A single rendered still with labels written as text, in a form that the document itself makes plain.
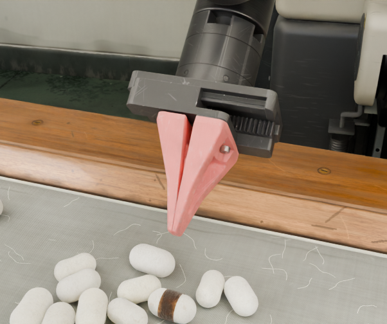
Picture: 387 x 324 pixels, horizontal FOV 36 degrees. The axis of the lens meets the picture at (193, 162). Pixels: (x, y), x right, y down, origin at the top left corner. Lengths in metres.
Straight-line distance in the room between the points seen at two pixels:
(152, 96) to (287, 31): 0.82
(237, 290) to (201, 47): 0.17
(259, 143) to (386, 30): 0.48
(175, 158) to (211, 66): 0.07
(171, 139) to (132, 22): 2.17
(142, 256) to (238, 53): 0.17
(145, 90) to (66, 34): 2.29
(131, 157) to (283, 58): 0.69
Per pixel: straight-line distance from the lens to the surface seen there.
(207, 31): 0.42
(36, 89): 2.63
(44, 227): 0.53
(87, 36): 2.64
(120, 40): 2.59
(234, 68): 0.41
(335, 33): 1.19
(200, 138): 0.38
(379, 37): 0.88
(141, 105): 0.40
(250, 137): 0.42
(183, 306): 0.42
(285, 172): 0.55
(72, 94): 2.55
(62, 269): 0.46
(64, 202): 0.56
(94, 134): 0.61
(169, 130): 0.39
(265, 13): 0.44
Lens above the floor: 1.06
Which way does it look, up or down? 32 degrees down
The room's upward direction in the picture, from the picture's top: straight up
